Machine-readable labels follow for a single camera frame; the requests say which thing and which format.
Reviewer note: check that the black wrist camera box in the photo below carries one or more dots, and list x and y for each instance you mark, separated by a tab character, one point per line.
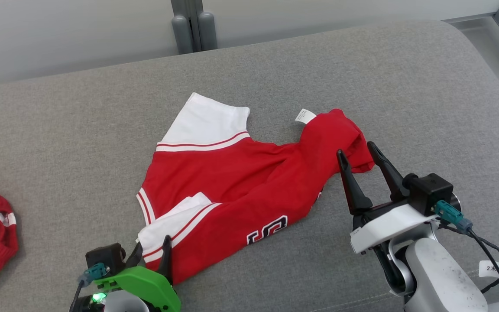
104	256
431	193

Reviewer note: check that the grey fabric sofa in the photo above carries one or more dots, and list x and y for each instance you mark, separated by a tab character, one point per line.
80	130

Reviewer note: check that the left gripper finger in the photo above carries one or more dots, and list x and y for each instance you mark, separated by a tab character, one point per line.
134	258
166	260

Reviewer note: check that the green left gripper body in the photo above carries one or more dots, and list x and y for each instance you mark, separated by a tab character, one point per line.
145	284

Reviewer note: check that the grey partition post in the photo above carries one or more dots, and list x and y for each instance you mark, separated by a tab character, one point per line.
193	21

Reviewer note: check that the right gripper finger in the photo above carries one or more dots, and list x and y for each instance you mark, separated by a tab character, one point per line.
355	195
390	180

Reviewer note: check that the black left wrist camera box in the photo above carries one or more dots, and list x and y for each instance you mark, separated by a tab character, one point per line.
104	256

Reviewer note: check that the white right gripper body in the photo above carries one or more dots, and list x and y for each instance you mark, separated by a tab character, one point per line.
388	225

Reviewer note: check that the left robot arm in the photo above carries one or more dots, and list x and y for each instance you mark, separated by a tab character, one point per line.
124	303

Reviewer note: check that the teal right camera connector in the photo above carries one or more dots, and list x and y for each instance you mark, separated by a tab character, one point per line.
448	213

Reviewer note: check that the red white basketball jersey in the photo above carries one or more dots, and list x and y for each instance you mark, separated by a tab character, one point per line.
241	182

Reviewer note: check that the teal left camera connector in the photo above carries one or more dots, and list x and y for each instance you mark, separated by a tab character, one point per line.
94	273

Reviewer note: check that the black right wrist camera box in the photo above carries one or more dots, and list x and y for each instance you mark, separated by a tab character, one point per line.
431	193

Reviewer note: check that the teal camera connector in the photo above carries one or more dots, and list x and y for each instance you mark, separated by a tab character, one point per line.
448	213
94	273

